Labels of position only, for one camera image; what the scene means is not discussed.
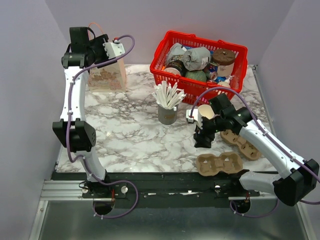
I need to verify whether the white pump bottle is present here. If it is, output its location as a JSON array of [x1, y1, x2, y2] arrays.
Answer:
[[217, 75, 234, 88]]

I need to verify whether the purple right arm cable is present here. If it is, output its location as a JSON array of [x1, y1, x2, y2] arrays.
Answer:
[[190, 86, 320, 218]]

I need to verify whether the white wrapped straws bundle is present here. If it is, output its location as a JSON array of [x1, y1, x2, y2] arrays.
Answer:
[[152, 80, 186, 110]]

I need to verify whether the brown lidded white tub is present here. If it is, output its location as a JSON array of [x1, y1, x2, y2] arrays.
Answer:
[[212, 48, 236, 77]]

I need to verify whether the grey wrapped bundle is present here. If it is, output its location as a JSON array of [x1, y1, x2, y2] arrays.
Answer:
[[182, 46, 211, 71]]

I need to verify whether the red blue drink can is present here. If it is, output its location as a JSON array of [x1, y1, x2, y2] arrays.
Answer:
[[203, 66, 218, 81]]

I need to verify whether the green textured ball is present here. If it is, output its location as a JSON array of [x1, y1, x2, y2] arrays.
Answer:
[[185, 70, 207, 83]]

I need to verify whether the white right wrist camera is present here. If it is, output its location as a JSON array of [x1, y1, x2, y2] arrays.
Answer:
[[185, 109, 203, 129]]

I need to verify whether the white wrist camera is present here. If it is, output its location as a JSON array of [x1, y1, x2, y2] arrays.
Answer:
[[185, 109, 203, 129], [102, 41, 126, 60]]

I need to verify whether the black mounting base rail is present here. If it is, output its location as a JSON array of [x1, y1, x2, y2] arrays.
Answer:
[[82, 171, 261, 210]]

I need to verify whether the brown cardboard cup carrier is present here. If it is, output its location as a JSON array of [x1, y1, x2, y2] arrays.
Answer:
[[220, 129, 262, 161]]

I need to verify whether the grey straw holder cup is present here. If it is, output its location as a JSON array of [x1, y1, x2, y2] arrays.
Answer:
[[157, 104, 178, 125]]

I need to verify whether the red plastic shopping basket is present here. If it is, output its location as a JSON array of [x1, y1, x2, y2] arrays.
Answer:
[[149, 30, 248, 105]]

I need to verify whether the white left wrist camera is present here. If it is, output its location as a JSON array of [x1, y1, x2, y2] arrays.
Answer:
[[102, 41, 126, 60]]

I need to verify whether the dark printed paper cup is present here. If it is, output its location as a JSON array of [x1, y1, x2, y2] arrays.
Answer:
[[163, 55, 186, 76]]

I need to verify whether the cream printed paper bag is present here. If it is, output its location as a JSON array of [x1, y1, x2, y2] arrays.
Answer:
[[87, 22, 128, 93]]

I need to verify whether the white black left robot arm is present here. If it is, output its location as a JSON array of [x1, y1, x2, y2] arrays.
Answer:
[[52, 26, 117, 198]]

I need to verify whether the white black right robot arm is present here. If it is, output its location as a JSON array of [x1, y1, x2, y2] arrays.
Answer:
[[185, 93, 320, 206]]

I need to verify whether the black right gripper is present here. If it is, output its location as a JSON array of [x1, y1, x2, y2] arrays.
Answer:
[[193, 114, 225, 149]]

